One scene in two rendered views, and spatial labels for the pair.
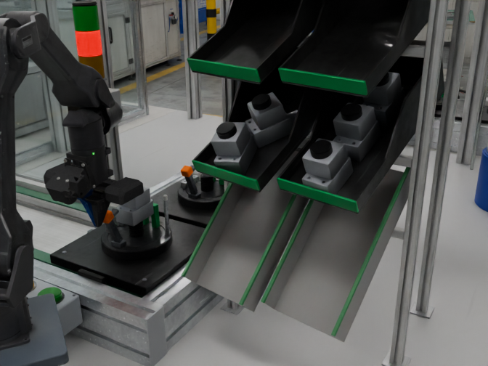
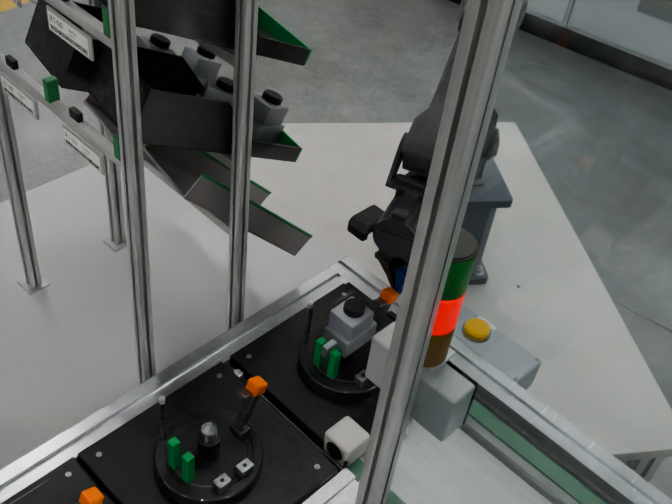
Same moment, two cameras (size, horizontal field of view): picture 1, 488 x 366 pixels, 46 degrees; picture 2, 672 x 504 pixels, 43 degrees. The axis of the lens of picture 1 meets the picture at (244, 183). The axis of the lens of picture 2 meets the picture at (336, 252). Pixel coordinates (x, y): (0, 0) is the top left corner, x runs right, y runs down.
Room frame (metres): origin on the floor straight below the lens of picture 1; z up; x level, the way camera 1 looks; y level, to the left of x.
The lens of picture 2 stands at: (1.82, 0.31, 1.94)
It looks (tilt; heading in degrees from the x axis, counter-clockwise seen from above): 42 degrees down; 189
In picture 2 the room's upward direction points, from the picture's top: 8 degrees clockwise
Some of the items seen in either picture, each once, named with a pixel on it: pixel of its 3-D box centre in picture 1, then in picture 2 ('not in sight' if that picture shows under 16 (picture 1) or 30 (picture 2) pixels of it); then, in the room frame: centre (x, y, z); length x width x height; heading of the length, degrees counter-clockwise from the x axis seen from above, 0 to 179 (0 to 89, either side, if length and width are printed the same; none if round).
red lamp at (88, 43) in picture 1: (88, 42); not in sight; (1.20, 0.32, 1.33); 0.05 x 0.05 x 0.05
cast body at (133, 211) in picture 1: (137, 200); (346, 325); (1.02, 0.21, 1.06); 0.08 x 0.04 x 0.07; 150
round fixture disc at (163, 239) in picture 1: (136, 238); (345, 358); (1.01, 0.22, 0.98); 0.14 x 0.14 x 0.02
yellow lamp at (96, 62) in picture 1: (91, 66); not in sight; (1.20, 0.32, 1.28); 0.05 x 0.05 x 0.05
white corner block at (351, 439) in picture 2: not in sight; (345, 441); (1.14, 0.25, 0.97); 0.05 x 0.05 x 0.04; 60
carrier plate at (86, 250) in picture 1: (137, 246); (344, 367); (1.01, 0.22, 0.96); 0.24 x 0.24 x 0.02; 60
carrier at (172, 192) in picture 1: (207, 180); (208, 442); (1.23, 0.09, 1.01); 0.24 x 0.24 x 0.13; 60
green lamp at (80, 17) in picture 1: (86, 17); not in sight; (1.20, 0.32, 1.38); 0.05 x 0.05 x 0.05
